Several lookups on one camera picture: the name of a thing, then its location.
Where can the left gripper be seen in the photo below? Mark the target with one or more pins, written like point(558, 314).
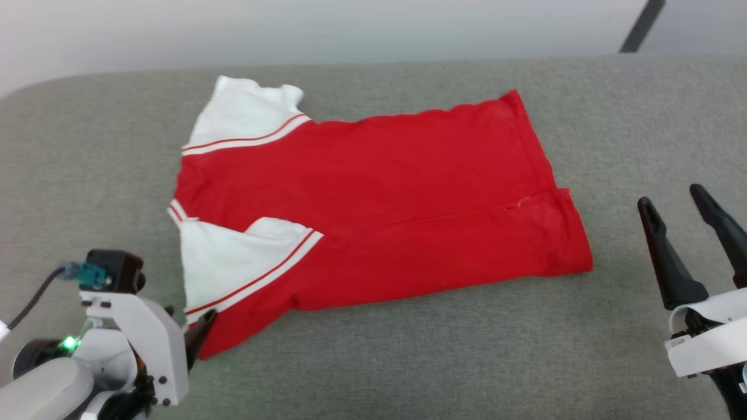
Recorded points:
point(152, 350)

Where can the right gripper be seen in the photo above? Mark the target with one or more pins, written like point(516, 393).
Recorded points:
point(712, 338)

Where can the red and white jersey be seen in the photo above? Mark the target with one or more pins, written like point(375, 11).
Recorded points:
point(379, 192)

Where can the dark grey pole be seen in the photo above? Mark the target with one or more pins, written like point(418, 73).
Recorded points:
point(642, 26)

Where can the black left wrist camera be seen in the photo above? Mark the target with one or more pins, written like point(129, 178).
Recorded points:
point(117, 269)

